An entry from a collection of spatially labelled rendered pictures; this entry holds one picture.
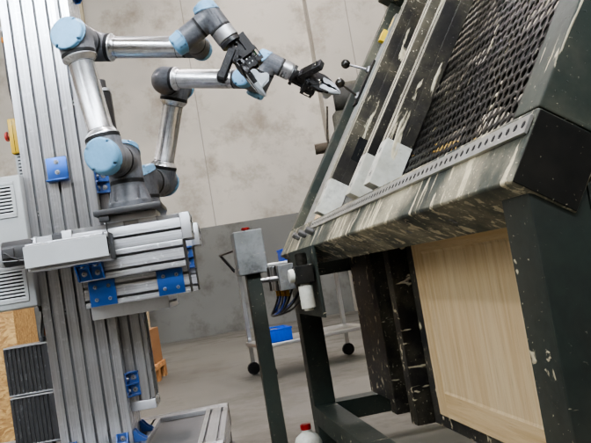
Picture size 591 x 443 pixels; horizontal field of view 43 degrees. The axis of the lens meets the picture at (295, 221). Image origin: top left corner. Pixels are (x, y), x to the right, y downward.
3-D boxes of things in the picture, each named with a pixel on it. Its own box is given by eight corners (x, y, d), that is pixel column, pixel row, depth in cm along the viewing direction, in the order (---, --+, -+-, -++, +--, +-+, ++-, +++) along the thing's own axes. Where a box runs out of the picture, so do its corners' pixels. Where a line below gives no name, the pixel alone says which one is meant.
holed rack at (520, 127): (310, 229, 267) (309, 228, 267) (313, 221, 268) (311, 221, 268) (527, 134, 105) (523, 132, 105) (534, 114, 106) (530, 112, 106)
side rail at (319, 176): (314, 241, 323) (290, 230, 322) (409, 18, 340) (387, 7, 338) (317, 240, 317) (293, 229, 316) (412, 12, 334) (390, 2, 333)
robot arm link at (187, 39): (187, 61, 253) (213, 41, 252) (177, 54, 242) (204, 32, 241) (174, 44, 254) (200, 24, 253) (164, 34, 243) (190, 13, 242)
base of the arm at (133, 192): (105, 210, 253) (100, 181, 253) (113, 214, 268) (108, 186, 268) (150, 203, 254) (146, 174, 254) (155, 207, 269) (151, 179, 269)
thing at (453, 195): (302, 266, 322) (279, 256, 320) (314, 241, 324) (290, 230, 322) (578, 215, 105) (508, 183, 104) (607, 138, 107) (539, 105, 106)
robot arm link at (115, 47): (81, 68, 271) (213, 67, 263) (67, 60, 260) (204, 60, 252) (83, 35, 271) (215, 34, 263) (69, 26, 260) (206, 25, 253)
